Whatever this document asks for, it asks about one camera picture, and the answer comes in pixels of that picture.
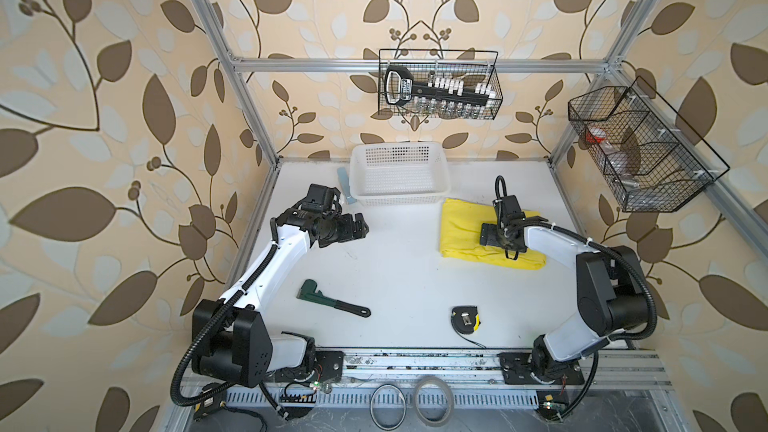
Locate yellow trousers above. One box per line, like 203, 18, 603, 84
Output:
439, 198, 547, 271

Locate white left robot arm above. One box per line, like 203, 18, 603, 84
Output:
170, 184, 369, 407

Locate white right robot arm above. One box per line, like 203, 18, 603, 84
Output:
480, 175, 658, 423

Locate light blue cloth under basket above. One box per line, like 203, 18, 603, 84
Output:
337, 167, 357, 205

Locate white perforated plastic basket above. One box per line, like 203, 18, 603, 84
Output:
349, 142, 451, 206

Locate green pipe wrench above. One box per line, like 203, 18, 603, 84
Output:
297, 279, 371, 318

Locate black yellow tape measure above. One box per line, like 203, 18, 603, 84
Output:
450, 305, 486, 349

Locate red capped item in basket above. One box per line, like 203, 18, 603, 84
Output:
584, 125, 607, 146

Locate black tool with white bits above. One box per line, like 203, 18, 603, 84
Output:
379, 64, 503, 107

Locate tape roll left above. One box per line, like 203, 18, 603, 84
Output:
368, 384, 408, 431

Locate back black wire basket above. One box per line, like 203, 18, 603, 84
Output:
378, 48, 503, 120

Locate side black wire basket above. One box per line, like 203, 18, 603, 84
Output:
568, 77, 730, 213

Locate aluminium frame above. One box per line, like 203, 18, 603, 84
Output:
194, 0, 767, 431

